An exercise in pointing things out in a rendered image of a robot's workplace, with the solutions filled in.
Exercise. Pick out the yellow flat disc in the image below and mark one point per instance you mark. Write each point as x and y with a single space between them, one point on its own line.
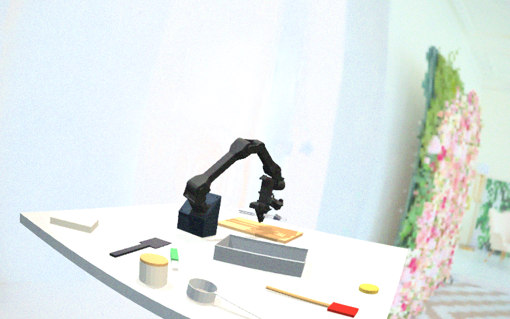
368 288

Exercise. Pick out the light wooden board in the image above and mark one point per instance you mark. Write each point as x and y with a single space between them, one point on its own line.
261 230

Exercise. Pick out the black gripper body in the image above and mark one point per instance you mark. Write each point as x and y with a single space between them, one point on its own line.
260 204

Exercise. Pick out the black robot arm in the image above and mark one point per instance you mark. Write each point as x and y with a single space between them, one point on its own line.
198 186

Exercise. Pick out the white rectangular tray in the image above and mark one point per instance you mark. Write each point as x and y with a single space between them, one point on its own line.
261 255

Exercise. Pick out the red spatula with wooden handle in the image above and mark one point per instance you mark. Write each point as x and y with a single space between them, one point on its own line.
334 307

